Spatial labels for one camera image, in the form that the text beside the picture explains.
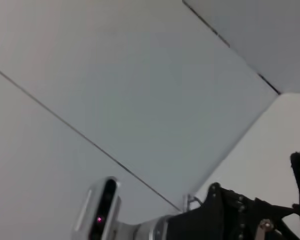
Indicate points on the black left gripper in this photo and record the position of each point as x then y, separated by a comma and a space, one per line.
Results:
205, 222

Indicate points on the silver metal zipper pull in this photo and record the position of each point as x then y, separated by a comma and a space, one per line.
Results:
265, 226

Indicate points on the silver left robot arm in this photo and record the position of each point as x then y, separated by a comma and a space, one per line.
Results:
150, 228

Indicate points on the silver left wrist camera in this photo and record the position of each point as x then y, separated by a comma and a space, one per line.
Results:
85, 212

